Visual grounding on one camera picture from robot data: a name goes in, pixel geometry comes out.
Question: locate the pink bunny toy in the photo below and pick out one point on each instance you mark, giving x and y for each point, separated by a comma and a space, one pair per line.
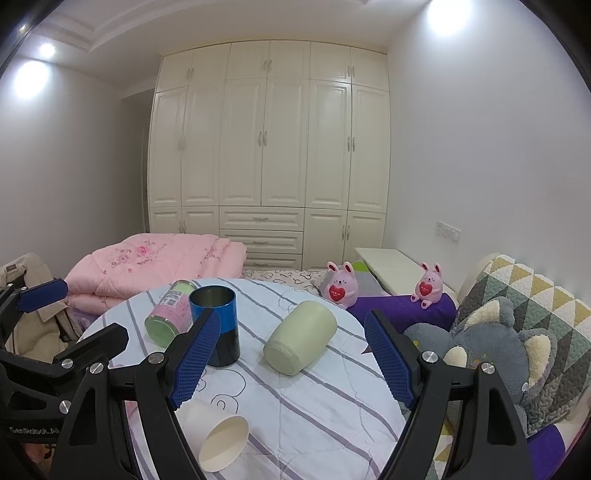
340, 287
428, 286

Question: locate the white bench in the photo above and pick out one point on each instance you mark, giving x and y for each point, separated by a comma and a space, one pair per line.
397, 265

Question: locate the ceiling light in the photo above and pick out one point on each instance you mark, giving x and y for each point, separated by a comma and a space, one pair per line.
450, 18

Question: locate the blue and black tin can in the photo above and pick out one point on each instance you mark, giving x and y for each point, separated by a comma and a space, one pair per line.
227, 323

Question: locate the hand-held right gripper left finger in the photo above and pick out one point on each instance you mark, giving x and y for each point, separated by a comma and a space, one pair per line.
194, 364

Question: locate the grey plush toy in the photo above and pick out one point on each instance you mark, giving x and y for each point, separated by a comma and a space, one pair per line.
494, 350

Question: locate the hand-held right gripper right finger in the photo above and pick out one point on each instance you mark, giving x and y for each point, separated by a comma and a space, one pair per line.
388, 364

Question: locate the pink folded quilt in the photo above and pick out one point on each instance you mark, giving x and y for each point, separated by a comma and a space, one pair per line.
152, 263

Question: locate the heart print bedsheet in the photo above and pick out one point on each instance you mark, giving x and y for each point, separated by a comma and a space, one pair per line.
286, 278

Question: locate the pale green cup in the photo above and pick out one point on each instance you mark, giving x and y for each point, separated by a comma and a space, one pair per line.
300, 337

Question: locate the white wall switch panel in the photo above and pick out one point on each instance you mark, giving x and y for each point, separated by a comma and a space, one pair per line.
448, 230

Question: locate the white paper cup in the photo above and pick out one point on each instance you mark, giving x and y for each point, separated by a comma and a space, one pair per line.
221, 434

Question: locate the white wardrobe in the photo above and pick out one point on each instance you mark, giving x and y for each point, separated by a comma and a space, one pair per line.
268, 152

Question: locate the purple sheet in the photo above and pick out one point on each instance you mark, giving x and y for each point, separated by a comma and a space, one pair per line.
392, 311

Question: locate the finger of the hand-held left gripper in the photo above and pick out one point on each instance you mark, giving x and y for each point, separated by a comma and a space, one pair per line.
99, 340
42, 294

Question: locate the triangle pattern quilted blanket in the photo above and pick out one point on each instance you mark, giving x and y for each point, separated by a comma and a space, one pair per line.
545, 295

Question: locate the beige jacket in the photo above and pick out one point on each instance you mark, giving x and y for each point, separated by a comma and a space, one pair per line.
37, 323

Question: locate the green and pink can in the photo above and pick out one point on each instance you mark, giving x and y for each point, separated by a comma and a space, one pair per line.
168, 314

